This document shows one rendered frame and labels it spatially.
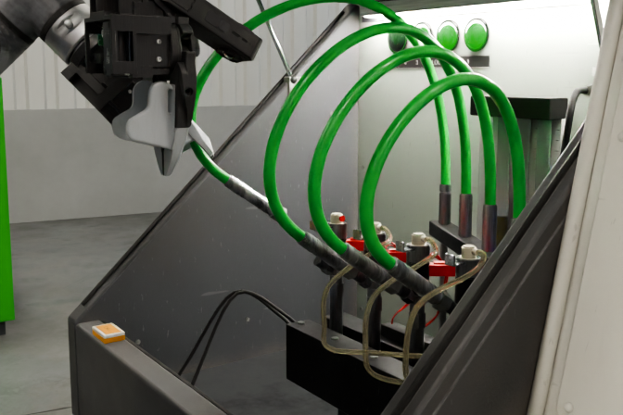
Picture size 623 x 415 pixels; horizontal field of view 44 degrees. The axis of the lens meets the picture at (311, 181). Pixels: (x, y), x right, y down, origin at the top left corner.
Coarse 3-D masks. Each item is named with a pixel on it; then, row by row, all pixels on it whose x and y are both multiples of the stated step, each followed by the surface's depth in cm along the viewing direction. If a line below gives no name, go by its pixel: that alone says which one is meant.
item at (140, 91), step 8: (136, 88) 76; (144, 88) 76; (136, 96) 76; (144, 96) 76; (136, 104) 76; (144, 104) 76; (128, 112) 75; (136, 112) 76; (112, 120) 75; (120, 120) 75; (112, 128) 75; (120, 128) 75; (120, 136) 75; (144, 144) 76; (160, 152) 76; (160, 160) 77; (160, 168) 77
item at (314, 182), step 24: (408, 48) 87; (432, 48) 88; (384, 72) 85; (360, 96) 83; (480, 96) 94; (336, 120) 82; (480, 120) 95; (312, 168) 81; (312, 192) 81; (312, 216) 82; (336, 240) 83; (360, 264) 86
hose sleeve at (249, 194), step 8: (232, 176) 104; (224, 184) 104; (232, 184) 104; (240, 184) 104; (240, 192) 105; (248, 192) 105; (256, 192) 106; (248, 200) 105; (256, 200) 105; (264, 200) 106; (264, 208) 106
